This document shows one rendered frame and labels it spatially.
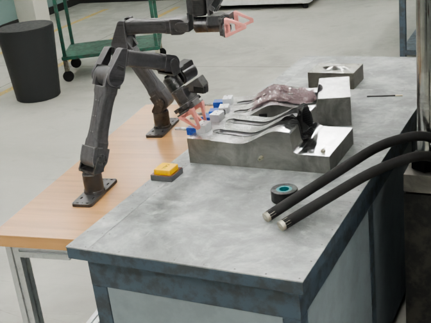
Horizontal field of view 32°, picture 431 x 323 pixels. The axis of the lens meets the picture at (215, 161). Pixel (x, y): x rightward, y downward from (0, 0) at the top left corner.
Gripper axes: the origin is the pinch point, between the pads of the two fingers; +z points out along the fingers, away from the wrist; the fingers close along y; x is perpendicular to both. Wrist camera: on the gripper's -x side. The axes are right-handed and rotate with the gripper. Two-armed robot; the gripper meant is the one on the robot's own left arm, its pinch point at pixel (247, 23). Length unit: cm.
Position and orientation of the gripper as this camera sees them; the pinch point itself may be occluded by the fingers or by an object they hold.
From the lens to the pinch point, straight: 272.8
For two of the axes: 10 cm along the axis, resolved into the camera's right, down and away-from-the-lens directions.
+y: 3.0, -3.9, 8.7
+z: 9.5, 0.3, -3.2
